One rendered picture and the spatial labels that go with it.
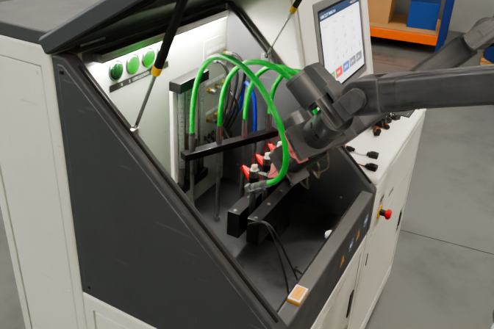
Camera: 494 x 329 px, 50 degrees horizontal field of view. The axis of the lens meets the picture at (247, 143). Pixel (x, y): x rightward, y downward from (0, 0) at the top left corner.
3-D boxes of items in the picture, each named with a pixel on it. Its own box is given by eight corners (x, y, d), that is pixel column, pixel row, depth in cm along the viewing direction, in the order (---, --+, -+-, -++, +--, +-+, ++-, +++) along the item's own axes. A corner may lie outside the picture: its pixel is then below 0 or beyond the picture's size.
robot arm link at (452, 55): (505, 34, 109) (495, 42, 120) (488, 12, 110) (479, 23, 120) (333, 151, 119) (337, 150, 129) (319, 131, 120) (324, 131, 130)
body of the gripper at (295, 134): (283, 131, 99) (294, 118, 92) (328, 112, 102) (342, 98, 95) (298, 162, 98) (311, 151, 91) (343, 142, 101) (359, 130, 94)
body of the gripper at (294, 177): (285, 143, 136) (302, 131, 130) (305, 178, 134) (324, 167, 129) (268, 152, 131) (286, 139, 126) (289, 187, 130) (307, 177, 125)
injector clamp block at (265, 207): (256, 266, 147) (259, 221, 140) (226, 253, 151) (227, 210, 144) (304, 208, 174) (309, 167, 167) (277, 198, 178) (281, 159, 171)
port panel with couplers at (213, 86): (211, 139, 167) (212, 43, 153) (202, 136, 169) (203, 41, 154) (231, 124, 177) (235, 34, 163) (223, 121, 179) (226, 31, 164)
